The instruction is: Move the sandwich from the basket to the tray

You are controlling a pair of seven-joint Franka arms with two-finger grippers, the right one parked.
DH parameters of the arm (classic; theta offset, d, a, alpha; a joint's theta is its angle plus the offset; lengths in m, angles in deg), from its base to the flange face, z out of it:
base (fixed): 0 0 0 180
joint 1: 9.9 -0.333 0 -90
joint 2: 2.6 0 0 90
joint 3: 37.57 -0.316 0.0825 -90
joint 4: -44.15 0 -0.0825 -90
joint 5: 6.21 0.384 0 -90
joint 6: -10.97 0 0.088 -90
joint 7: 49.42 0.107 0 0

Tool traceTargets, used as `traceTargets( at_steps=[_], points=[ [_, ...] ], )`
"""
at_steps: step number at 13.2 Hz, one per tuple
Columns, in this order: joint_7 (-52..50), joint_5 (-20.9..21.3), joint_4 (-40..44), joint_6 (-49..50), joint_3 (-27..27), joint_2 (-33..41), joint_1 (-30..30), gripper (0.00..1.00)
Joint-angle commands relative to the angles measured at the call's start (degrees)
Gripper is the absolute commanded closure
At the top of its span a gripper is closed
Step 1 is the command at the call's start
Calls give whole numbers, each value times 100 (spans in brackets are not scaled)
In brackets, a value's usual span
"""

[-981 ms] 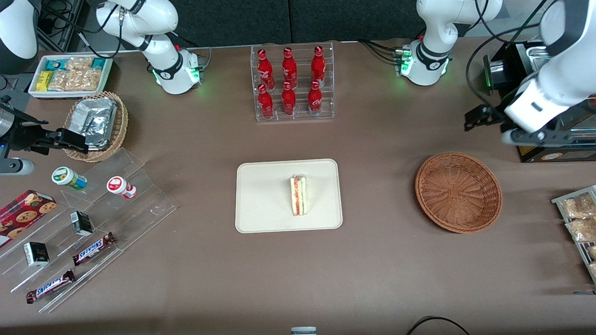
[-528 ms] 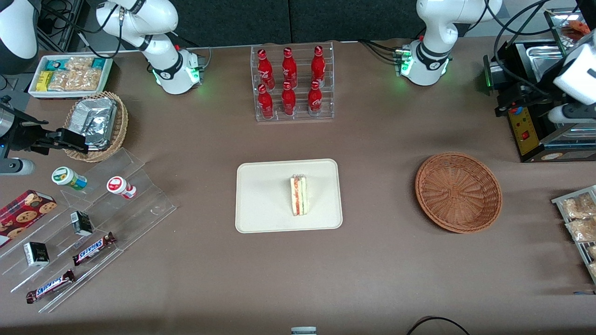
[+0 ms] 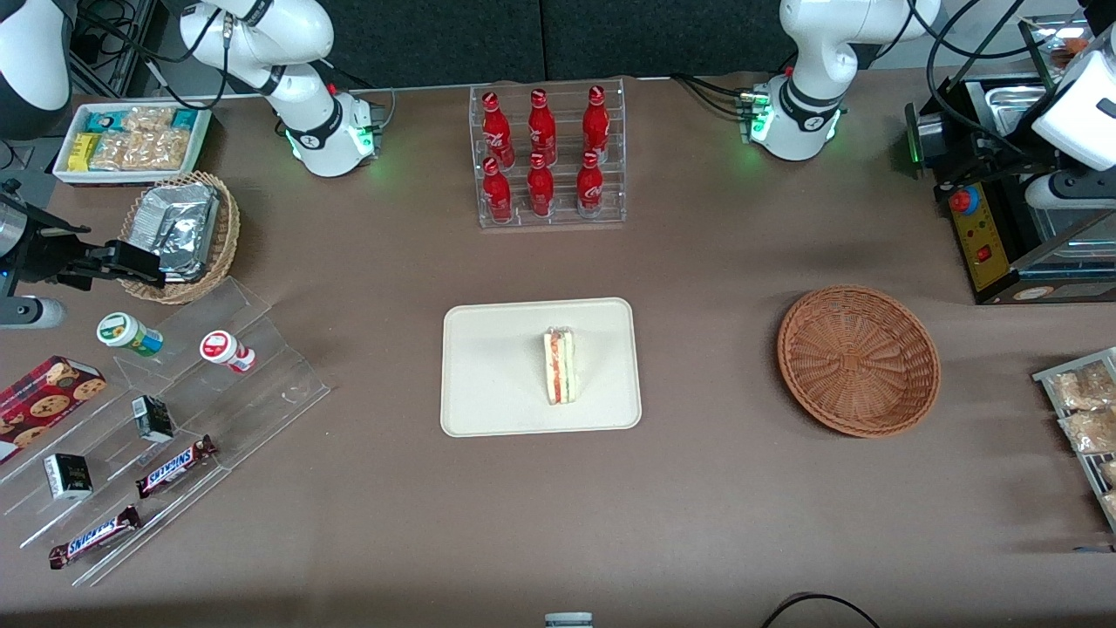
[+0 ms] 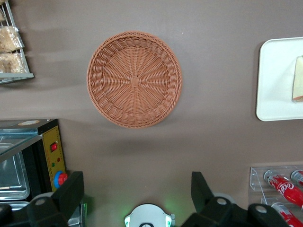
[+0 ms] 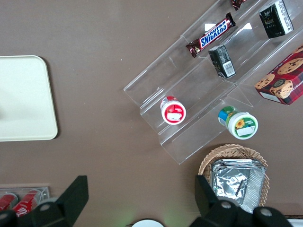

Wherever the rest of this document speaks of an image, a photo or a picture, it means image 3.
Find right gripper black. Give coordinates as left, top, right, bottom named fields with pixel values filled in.
left=0, top=201, right=167, bottom=291

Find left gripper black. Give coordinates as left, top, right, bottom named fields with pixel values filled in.
left=935, top=122, right=1052, bottom=189

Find triangular sandwich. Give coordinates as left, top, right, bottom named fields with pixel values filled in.
left=543, top=326, right=577, bottom=406

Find light wicker basket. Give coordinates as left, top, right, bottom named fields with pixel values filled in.
left=118, top=171, right=242, bottom=305

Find round brown wicker basket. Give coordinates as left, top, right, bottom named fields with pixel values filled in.
left=777, top=285, right=942, bottom=438

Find tray of packaged snacks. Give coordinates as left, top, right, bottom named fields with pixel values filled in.
left=1033, top=347, right=1116, bottom=533

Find cream rectangular serving tray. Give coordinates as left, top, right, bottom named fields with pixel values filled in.
left=440, top=297, right=643, bottom=438

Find black food warmer cabinet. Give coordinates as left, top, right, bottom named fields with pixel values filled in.
left=905, top=13, right=1116, bottom=305

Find green lid white cup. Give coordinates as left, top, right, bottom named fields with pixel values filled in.
left=96, top=311, right=165, bottom=358

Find silver foil packet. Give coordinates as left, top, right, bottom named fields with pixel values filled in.
left=153, top=218, right=221, bottom=283
left=133, top=181, right=219, bottom=232

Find steel warmer pan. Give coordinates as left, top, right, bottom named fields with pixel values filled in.
left=983, top=83, right=1060, bottom=133
left=1033, top=206, right=1116, bottom=242

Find white snack bin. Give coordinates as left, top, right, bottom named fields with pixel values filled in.
left=52, top=100, right=213, bottom=186

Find clear nut snack bag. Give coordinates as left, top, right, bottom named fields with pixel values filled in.
left=92, top=131, right=193, bottom=172
left=122, top=106, right=175, bottom=134

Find red lid white cup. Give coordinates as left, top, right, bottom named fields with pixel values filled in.
left=199, top=330, right=256, bottom=374

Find red plaid cookie box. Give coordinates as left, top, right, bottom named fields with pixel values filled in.
left=0, top=355, right=108, bottom=465

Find small black carton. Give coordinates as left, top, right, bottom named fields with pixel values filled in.
left=131, top=395, right=175, bottom=443
left=44, top=453, right=93, bottom=501

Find clear acrylic stepped display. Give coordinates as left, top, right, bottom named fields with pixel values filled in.
left=0, top=277, right=332, bottom=587

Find brown Snickers bar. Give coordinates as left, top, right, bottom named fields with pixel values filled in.
left=48, top=505, right=142, bottom=570
left=135, top=434, right=218, bottom=500

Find red cola bottle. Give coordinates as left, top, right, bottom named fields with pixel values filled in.
left=482, top=91, right=515, bottom=168
left=482, top=157, right=514, bottom=224
left=527, top=88, right=559, bottom=167
left=582, top=85, right=611, bottom=165
left=576, top=151, right=605, bottom=218
left=527, top=154, right=556, bottom=218

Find clear acrylic bottle rack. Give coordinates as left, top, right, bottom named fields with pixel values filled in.
left=469, top=78, right=627, bottom=229

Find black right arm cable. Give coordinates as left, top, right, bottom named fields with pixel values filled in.
left=77, top=0, right=289, bottom=110

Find black left base cables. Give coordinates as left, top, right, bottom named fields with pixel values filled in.
left=671, top=73, right=752, bottom=119

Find black looped cable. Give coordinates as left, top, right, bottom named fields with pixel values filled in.
left=760, top=592, right=881, bottom=628

